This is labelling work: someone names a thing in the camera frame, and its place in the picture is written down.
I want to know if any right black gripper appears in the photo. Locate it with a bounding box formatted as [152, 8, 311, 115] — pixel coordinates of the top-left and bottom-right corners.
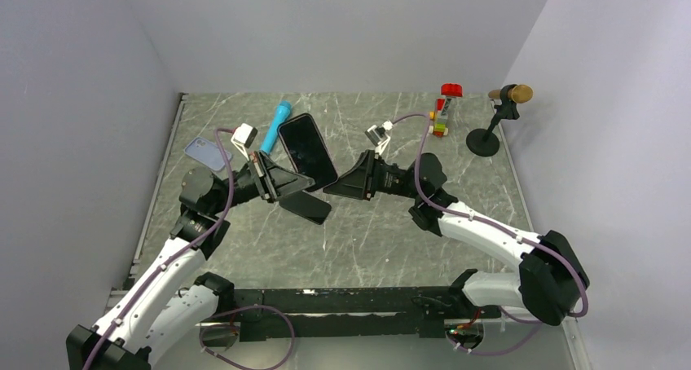
[323, 150, 423, 201]

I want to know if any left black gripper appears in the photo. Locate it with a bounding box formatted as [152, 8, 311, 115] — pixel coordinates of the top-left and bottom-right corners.
[210, 151, 316, 215]

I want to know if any purple phone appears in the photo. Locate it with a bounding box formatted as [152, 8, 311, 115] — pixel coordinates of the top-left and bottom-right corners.
[278, 113, 339, 192]

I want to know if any lilac phone case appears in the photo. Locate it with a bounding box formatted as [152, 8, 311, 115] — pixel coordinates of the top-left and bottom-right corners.
[183, 137, 225, 172]

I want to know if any black smartphone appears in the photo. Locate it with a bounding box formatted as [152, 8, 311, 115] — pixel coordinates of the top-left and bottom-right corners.
[279, 192, 332, 225]

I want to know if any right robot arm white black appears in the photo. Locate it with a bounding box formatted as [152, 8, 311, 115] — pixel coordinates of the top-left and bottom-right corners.
[324, 150, 589, 326]

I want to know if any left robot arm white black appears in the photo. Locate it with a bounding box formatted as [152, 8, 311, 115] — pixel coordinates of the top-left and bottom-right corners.
[66, 152, 315, 369]

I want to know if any blue toy microphone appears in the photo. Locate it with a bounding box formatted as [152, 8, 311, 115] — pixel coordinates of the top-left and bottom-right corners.
[260, 100, 292, 154]

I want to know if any colourful toy brick stack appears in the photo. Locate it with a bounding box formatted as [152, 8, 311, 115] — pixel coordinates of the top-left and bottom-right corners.
[428, 83, 464, 138]

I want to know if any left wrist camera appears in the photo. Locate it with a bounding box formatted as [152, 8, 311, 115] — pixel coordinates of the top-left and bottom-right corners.
[231, 123, 257, 161]

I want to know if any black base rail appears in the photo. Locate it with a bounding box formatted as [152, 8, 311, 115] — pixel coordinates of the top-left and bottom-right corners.
[202, 286, 500, 346]

